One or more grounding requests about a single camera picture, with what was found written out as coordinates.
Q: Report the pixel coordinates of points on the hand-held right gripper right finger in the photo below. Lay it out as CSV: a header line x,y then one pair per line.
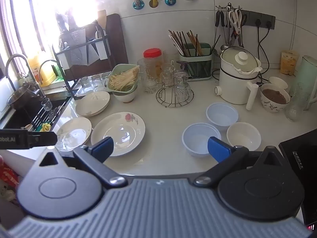
x,y
218,149

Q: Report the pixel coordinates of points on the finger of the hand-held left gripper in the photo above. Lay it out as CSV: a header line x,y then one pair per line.
x,y
43,138

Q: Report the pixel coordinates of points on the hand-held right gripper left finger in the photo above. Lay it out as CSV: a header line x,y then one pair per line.
x,y
102,146

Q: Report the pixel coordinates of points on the white floral plate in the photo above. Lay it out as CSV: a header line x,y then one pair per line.
x,y
116,131

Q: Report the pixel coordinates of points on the light blue plastic bowl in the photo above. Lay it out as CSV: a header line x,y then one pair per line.
x,y
198,137
221,115

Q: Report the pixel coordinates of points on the plain white bowl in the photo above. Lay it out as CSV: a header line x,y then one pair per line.
x,y
244,135

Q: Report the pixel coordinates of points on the white gold-rimmed plate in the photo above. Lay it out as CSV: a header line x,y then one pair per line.
x,y
74,132

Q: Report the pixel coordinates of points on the white deep plate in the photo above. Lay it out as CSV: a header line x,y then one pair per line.
x,y
92,103

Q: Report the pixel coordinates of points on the kitchen sink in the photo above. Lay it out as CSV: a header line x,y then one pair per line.
x,y
19,119

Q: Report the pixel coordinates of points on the stemmed small glass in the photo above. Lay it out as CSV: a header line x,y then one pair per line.
x,y
46,104

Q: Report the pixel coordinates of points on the red printed package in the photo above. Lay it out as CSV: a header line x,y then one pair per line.
x,y
7,176

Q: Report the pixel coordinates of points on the stainless steel pot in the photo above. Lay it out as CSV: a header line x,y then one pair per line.
x,y
21,99

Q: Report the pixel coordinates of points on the white bowl with brown rim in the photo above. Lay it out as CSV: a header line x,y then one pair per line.
x,y
126,97

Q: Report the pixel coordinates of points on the white electric cooking pot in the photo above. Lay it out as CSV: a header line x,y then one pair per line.
x,y
234,86

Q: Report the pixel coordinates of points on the small drinking glass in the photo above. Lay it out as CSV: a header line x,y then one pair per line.
x,y
96,82
105,79
86,84

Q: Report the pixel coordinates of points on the yellow detergent bottle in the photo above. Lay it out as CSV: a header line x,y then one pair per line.
x,y
40,72

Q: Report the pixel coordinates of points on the enoki mushrooms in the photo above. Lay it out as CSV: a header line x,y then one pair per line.
x,y
125,80

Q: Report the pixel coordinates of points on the clear glass cup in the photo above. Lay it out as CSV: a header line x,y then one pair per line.
x,y
182,88
167,75

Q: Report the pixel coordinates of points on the floral ceramic bowl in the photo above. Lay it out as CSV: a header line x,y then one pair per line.
x,y
273,101

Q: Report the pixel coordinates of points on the short chrome faucet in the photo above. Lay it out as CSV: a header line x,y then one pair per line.
x,y
48,62

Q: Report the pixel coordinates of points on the green colander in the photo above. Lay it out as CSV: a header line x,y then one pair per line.
x,y
117,70

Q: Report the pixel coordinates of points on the tall chrome faucet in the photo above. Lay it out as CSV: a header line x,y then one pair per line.
x,y
14,59

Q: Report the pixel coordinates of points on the textured glass tumbler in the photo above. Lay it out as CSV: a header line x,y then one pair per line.
x,y
147,76

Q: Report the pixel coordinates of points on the black induction cooker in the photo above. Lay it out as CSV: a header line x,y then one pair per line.
x,y
301,163

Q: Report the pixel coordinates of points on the green chopstick holder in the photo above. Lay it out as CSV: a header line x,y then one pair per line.
x,y
198,67

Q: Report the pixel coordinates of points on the black dish rack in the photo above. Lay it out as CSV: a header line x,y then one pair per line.
x,y
62,52

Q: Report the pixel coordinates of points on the small white bowl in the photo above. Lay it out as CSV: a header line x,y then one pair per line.
x,y
278,81

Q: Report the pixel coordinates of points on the clear jar with red lid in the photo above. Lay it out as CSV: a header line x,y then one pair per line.
x,y
153,59

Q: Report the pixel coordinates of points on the metal ladle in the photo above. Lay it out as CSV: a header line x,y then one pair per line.
x,y
224,46

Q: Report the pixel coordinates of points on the brown cutting board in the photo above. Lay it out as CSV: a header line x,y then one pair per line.
x,y
118,42

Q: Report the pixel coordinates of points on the yellow box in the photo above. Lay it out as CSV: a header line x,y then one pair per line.
x,y
289,63

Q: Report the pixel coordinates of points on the mint green mug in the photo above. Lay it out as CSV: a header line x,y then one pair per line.
x,y
307,79

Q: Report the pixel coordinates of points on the bundle of chopsticks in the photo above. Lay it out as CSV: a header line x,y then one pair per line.
x,y
184,41

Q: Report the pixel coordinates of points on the metal utensil hook rack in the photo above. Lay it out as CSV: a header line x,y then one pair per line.
x,y
229,6

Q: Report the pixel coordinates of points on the black wall power strip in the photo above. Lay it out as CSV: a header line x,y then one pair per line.
x,y
262,19

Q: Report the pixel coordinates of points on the blue wall valve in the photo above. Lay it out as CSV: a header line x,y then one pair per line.
x,y
138,4
170,0

